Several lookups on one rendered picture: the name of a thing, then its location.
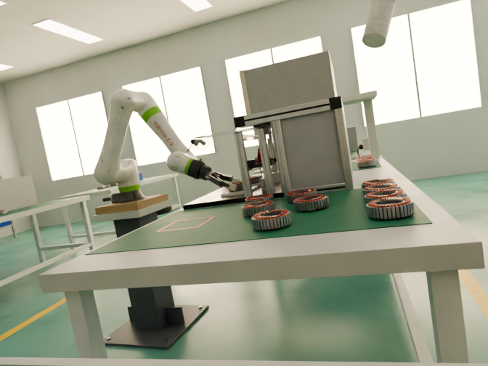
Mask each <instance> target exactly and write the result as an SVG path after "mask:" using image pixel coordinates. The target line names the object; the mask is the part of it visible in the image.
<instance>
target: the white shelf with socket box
mask: <svg viewBox="0 0 488 366"><path fill-rule="evenodd" d="M377 96H378V94H377V90H375V91H368V92H364V93H360V94H353V95H349V96H345V97H342V98H341V100H342V103H343V106H344V105H352V104H356V103H360V102H363V105H364V111H365V121H366V127H367V137H368V138H362V145H359V147H358V149H357V153H358V150H359V149H361V150H362V149H363V150H364V151H366V150H369V151H370V154H371V155H372V156H373V157H374V158H382V157H383V156H380V155H379V149H378V138H377V133H376V127H375V117H374V111H373V100H374V99H375V98H376V97H377ZM358 156H360V155H359V153H358Z"/></svg>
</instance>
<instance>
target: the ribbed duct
mask: <svg viewBox="0 0 488 366"><path fill-rule="evenodd" d="M394 3H395V0H370V3H369V9H368V16H367V22H366V26H365V31H364V34H363V37H362V43H363V44H364V45H365V46H368V47H370V48H379V47H382V46H383V45H384V44H385V43H386V39H387V35H388V32H389V27H390V24H391V19H392V15H393V12H394V6H395V4H394Z"/></svg>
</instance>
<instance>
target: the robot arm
mask: <svg viewBox="0 0 488 366"><path fill-rule="evenodd" d="M133 112H136V113H138V115H139V116H140V117H141V119H142V120H143V121H144V122H145V123H146V124H147V125H148V126H149V127H150V128H151V130H152V131H153V132H154V133H155V134H156V135H157V136H158V137H159V139H160V140H161V141H162V142H163V144H164V145H165V146H166V147H167V149H168V150H169V152H170V153H171V154H170V155H169V156H168V158H167V166H168V168H169V169H170V170H171V171H173V172H176V173H181V174H185V175H188V176H191V177H192V178H194V180H196V179H202V180H205V181H207V180H209V181H210V182H213V183H214V184H216V185H218V186H220V187H226V188H227V189H230V190H233V191H236V189H237V185H236V184H232V183H233V182H241V181H242V180H240V179H237V178H234V176H230V175H227V174H223V173H219V172H218V171H215V172H212V168H211V167H210V166H207V165H206V164H205V163H204V162H203V161H202V158H200V160H198V159H197V158H196V156H195V155H194V154H193V153H192V152H187V150H188V148H187V146H186V145H185V144H184V143H183V141H182V140H181V139H180V138H179V137H178V135H177V134H176V132H175V131H174V130H173V128H172V127H171V125H170V123H169V122H168V120H167V118H166V117H165V115H164V114H163V112H162V110H161V109H160V108H159V106H158V104H157V103H156V101H155V100H154V99H153V98H152V96H151V95H150V94H148V93H147V92H145V91H131V90H128V89H117V90H116V91H114V92H113V94H112V96H111V99H110V114H109V119H108V124H107V131H106V135H105V140H104V143H103V146H102V150H101V153H100V155H99V159H98V161H97V164H96V166H95V169H94V177H95V179H96V180H97V181H98V182H99V183H100V184H115V183H117V185H118V189H119V192H117V193H113V194H112V195H111V196H110V197H109V198H103V199H102V201H103V202H105V201H112V204H114V203H127V202H132V201H136V200H141V199H144V198H145V197H144V195H143V194H142V191H141V189H140V180H139V173H138V169H137V162H136V161H135V160H134V159H121V153H122V149H123V142H124V139H125V136H126V131H127V128H128V125H129V121H130V119H131V115H132V113H133ZM223 180H225V181H223ZM227 181H229V182H227ZM230 182H231V183H230Z"/></svg>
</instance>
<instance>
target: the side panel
mask: <svg viewBox="0 0 488 366"><path fill-rule="evenodd" d="M272 123H273V128H274V137H275V141H276V146H277V154H278V160H279V164H280V173H281V177H282V186H283V191H284V196H285V198H286V197H287V196H286V195H287V194H288V193H289V192H292V191H295V190H303V189H315V190H316V191H317V194H318V193H324V192H335V191H341V190H352V189H354V184H353V179H352V173H351V164H350V158H349V149H348V143H347V138H346V128H345V123H344V117H343V108H338V109H335V110H328V111H324V112H319V113H312V114H308V115H301V116H297V117H293V118H286V119H282V120H276V121H273V122H272Z"/></svg>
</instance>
